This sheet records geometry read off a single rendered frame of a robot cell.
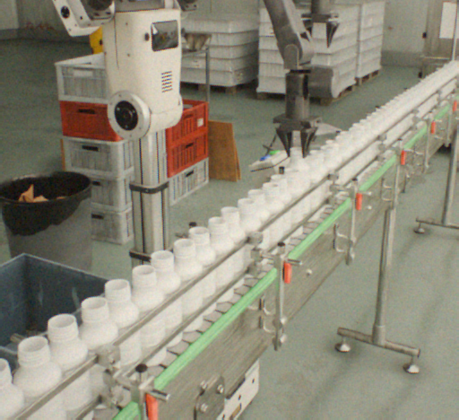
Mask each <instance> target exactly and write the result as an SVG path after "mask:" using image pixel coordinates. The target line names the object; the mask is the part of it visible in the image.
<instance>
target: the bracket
mask: <svg viewBox="0 0 459 420"><path fill-rule="evenodd" d="M455 80H457V82H455V85H456V88H454V89H455V90H454V92H451V97H449V99H445V98H443V97H440V95H441V94H442V93H443V89H437V95H438V97H437V104H435V106H436V107H435V109H441V104H439V102H440V101H448V104H449V108H448V115H447V122H446V129H444V128H440V124H441V123H442V120H434V117H433V111H428V117H427V118H426V119H425V118H419V117H416V115H418V114H419V111H420V108H412V114H413V115H414V117H413V118H412V122H414V123H413V125H411V126H410V127H411V130H410V131H417V129H418V128H417V127H418V126H416V125H415V123H416V122H417V123H418V122H419V121H421V122H426V125H427V128H426V137H425V145H424V153H417V145H415V147H414V152H415V153H416V154H419V155H422V156H421V157H422V160H423V162H422V165H421V164H416V162H415V160H416V156H415V154H414V156H413V163H414V164H415V166H421V167H420V169H421V173H426V170H427V168H428V165H427V160H428V159H429V157H430V154H429V153H428V150H429V143H430V134H431V133H432V134H434V132H435V125H436V123H438V126H437V128H439V130H445V134H446V137H445V139H442V138H439V137H438V134H439V132H438V131H439V130H438V131H437V139H438V140H444V146H447V145H448V143H449V142H451V140H449V139H448V138H449V134H451V132H452V129H451V123H452V116H453V108H454V111H455V110H456V109H457V110H458V111H459V109H458V103H457V102H459V100H456V99H455V94H456V93H458V92H459V88H457V86H458V85H459V82H458V80H459V75H456V78H455ZM455 118H456V120H459V118H457V111H455ZM431 127H432V131H431ZM377 136H378V140H377V141H379V142H381V144H379V145H378V150H380V153H377V154H376V156H377V160H376V162H383V161H385V153H382V151H385V150H394V154H396V156H395V166H394V184H393V187H392V188H389V187H386V186H385V185H384V182H385V176H383V177H382V183H381V186H383V188H387V189H391V194H392V199H386V198H383V193H384V190H383V189H381V193H380V198H382V199H383V200H384V201H389V202H390V206H391V211H395V208H396V207H397V206H398V200H397V194H398V193H399V192H400V189H399V188H398V179H399V170H400V162H401V165H404V156H405V154H406V153H413V149H408V148H403V144H402V142H403V140H402V139H400V138H399V139H397V145H396V146H395V147H393V146H387V144H383V142H385V141H386V140H387V134H384V133H379V134H377ZM401 155H402V157H401ZM328 174H329V179H328V180H327V181H332V182H333V183H332V184H331V185H330V187H329V191H330V192H332V195H329V196H328V197H327V198H328V201H327V206H335V205H337V199H338V196H335V195H334V193H337V192H338V191H342V192H348V193H349V197H350V198H351V201H350V214H349V228H348V236H343V235H339V233H338V228H339V224H338V222H336V223H335V225H334V234H336V235H337V237H338V238H344V239H346V241H345V243H346V245H347V251H342V250H338V249H337V241H338V240H337V237H335V238H334V239H333V249H335V250H336V252H339V253H343V254H345V255H344V259H345V260H346V265H351V262H352V260H353V259H354V258H355V253H354V252H353V245H354V244H355V242H356V238H355V237H354V236H353V235H354V223H355V211H356V209H357V210H360V204H361V198H362V197H363V195H364V196H369V197H370V196H371V192H369V191H364V190H359V185H358V178H351V186H350V187H349V188H343V187H339V184H335V182H336V181H337V180H338V179H339V171H329V172H328ZM356 198H357V205H356ZM247 237H248V243H247V244H249V245H255V246H254V248H253V249H252V250H251V258H252V259H254V260H255V261H252V262H251V263H249V264H248V265H247V267H248V274H247V275H248V276H255V277H258V276H260V275H261V274H262V273H263V263H259V262H257V260H261V259H262V258H266V259H270V260H273V266H274V267H275V268H277V281H276V312H275V313H271V312H269V311H267V310H266V309H265V301H266V299H265V295H264V296H263V297H262V298H261V299H260V311H261V310H263V312H264V313H263V314H262V316H261V317H260V328H262V329H263V331H264V332H265V333H268V334H271V335H274V337H273V338H272V344H274V350H275V351H277V352H280V351H281V350H282V345H283V344H284V343H285V342H286V340H287V337H286V335H285V334H284V325H285V324H286V323H287V318H286V316H285V314H283V297H284V282H285V283H286V284H289V283H290V269H291V267H292V265H293V266H298V267H302V265H303V262H302V261H300V260H296V259H292V258H289V252H288V251H287V250H285V245H286V243H285V242H283V241H280V242H278V243H277V245H278V249H277V253H276V254H275V255H274V254H269V253H264V250H263V249H260V247H258V245H260V244H261V243H262V242H263V241H264V234H263V233H261V232H254V231H252V232H251V233H249V234H248V235H247ZM265 314H266V316H270V317H274V318H275V319H274V320H273V321H272V324H273V325H274V326H275V332H274V331H270V330H267V329H266V328H265V326H264V321H265V317H264V315H265ZM25 329H26V335H27V337H26V338H25V337H21V335H18V334H16V333H14V334H12V337H11V340H12V341H13V342H15V343H17V344H20V343H21V341H23V340H25V339H27V338H31V337H43V338H45V334H44V333H41V332H39V331H38V325H37V324H36V323H30V324H27V325H26V326H25ZM95 354H97V355H98V360H99V362H98V363H97V365H99V366H102V367H104V368H107V369H106V370H104V371H103V372H102V378H103V383H104V384H106V385H108V386H107V387H106V388H105V389H103V390H102V391H101V392H100V393H99V394H100V395H101V401H102V402H101V405H102V406H104V407H107V408H109V409H111V410H113V409H114V408H115V407H116V406H118V405H119V404H120V402H121V401H122V400H123V399H124V389H123V388H121V387H118V386H117V385H118V384H120V385H123V386H125V387H128V388H129V389H130V397H131V400H132V401H133V402H135V404H137V410H138V420H157V418H158V399H159V400H162V401H165V402H170V400H171V394H169V393H167V392H165V391H162V390H159V389H155V386H154V376H153V375H152V374H150V373H148V366H147V365H146V364H144V363H141V364H137V365H136V366H135V367H134V370H135V379H134V380H133V379H131V378H128V377H126V376H124V375H123V373H122V369H119V368H117V367H114V365H115V364H116V363H118V362H120V361H121V349H120V347H118V346H113V345H111V344H108V343H106V344H105V345H104V346H103V347H102V348H100V349H99V350H98V351H96V352H95Z"/></svg>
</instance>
